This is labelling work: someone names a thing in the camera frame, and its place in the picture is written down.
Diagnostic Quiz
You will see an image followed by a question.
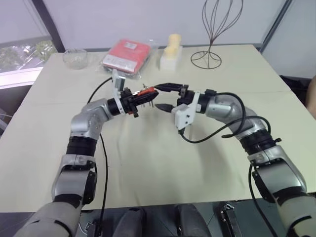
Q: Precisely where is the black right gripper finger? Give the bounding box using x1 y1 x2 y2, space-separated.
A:
155 103 178 114
154 82 185 94

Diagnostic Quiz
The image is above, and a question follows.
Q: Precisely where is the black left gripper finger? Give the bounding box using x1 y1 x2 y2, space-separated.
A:
132 91 159 99
133 97 155 107

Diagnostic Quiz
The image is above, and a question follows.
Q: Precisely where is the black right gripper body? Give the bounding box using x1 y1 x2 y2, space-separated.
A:
176 83 197 107

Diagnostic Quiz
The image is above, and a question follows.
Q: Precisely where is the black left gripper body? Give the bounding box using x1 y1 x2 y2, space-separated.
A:
120 87 140 118

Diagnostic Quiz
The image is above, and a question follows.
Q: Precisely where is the red hex key holder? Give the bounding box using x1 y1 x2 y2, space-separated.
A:
137 88 157 97

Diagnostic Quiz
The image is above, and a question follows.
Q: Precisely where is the white block with yellow cylinders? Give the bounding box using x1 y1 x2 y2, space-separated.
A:
158 34 184 72

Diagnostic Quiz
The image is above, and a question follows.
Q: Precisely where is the red package in plastic bag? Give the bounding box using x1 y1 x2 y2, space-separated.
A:
95 38 159 80

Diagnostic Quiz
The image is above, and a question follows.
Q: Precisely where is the clear glass bowl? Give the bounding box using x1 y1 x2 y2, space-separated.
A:
63 48 88 71

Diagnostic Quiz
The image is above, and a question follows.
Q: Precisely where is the dark seat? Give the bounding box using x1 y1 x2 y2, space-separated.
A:
279 74 312 109

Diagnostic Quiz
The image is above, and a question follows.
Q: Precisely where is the dark rounded shape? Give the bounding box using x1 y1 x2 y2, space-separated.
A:
115 206 150 237
172 203 213 237

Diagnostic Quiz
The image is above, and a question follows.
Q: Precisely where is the person's bare limb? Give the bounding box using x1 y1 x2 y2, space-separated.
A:
307 75 316 109

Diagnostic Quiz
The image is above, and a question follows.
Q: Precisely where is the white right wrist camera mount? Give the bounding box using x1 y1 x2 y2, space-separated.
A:
171 91 201 130

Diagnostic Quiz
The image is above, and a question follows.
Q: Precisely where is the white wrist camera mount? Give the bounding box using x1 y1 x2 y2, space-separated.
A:
171 91 201 130
111 69 127 117

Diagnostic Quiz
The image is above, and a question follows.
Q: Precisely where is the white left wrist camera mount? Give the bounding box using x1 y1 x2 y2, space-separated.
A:
111 69 127 117

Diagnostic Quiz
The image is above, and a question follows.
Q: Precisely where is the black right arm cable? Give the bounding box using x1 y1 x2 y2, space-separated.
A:
178 91 282 237

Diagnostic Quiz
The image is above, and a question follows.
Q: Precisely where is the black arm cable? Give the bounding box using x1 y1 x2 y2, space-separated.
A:
178 91 282 237
86 76 117 234

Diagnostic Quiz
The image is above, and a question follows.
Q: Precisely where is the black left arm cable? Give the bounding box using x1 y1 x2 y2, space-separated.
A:
86 76 117 234

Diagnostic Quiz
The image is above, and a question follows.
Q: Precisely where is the dark wire stand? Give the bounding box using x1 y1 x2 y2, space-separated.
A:
190 0 238 70

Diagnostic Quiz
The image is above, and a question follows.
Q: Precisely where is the black window frame post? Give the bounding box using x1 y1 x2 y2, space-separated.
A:
41 0 68 53

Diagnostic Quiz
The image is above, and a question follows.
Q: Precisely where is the grey window frame post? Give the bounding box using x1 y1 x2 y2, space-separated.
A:
255 0 295 53

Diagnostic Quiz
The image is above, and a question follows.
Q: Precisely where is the black metal bracket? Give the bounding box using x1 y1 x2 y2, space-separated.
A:
218 201 243 237

